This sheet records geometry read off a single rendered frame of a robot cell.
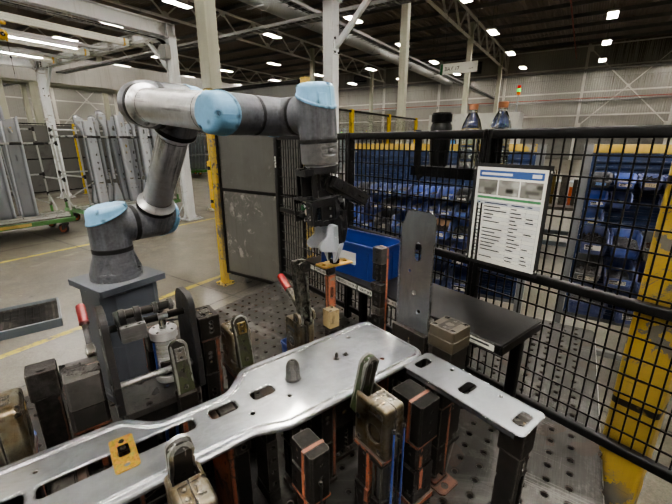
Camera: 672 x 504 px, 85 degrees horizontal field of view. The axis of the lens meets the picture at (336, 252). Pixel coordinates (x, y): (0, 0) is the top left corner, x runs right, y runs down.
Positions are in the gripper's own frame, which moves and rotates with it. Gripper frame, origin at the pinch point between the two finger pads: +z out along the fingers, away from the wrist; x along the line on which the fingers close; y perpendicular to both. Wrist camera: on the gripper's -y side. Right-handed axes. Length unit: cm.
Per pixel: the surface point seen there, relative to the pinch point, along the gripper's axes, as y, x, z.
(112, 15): -100, -670, -206
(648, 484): -137, 49, 137
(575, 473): -41, 42, 60
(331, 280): -9.8, -14.9, 14.0
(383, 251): -29.6, -13.8, 10.1
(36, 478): 59, -3, 23
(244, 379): 22.5, -6.4, 25.5
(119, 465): 49, 3, 23
